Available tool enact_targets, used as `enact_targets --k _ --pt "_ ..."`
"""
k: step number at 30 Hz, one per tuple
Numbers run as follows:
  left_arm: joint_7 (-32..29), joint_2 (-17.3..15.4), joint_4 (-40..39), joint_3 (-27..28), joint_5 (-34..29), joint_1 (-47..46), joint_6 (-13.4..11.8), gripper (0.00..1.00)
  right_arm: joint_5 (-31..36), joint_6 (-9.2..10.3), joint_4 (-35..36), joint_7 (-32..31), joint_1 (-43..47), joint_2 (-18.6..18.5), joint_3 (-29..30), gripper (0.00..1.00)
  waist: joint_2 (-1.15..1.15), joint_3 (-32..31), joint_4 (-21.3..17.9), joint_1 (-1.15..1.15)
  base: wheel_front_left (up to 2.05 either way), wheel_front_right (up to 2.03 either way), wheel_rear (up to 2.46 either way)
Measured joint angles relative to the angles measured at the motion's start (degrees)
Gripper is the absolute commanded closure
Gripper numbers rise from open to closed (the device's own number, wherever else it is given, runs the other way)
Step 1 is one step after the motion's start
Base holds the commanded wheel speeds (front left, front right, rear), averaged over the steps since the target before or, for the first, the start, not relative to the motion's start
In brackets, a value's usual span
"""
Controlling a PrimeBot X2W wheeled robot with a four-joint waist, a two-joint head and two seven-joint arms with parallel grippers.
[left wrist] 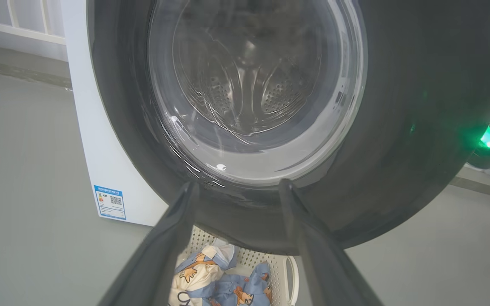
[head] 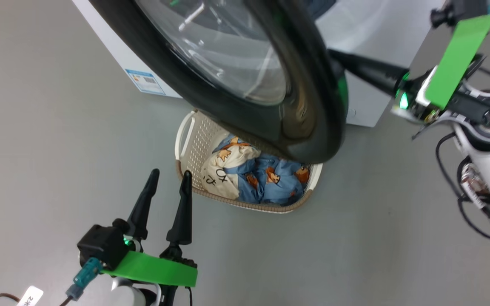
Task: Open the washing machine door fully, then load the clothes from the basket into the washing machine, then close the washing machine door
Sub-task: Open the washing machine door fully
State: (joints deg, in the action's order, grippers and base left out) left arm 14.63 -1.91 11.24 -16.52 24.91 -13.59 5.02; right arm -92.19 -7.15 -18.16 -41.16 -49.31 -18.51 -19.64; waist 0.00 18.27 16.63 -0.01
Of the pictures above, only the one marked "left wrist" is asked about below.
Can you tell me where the white window frame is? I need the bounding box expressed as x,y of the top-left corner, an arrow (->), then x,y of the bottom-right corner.
0,0 -> 67,45

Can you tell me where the dark round glass washer door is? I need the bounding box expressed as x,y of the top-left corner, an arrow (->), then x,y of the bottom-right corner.
87,0 -> 490,255

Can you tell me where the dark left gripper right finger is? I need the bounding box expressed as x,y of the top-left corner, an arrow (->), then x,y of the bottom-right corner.
279,178 -> 384,306

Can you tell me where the cream perforated laundry basket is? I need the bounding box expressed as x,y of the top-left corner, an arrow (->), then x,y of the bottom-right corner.
177,225 -> 300,306

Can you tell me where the cream blue lettered cartoon garment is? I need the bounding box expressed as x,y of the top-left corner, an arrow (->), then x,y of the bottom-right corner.
169,244 -> 238,306

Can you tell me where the white front-load washing machine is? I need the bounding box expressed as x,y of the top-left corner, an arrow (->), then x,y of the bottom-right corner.
60,0 -> 169,227

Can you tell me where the blue cartoon print garment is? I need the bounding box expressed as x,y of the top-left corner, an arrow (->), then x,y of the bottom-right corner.
205,263 -> 272,306

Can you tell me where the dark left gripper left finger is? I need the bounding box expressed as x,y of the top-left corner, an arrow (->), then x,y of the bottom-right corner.
98,181 -> 200,306

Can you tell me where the blue white energy label sticker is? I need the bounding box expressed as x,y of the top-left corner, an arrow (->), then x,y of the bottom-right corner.
94,185 -> 127,221

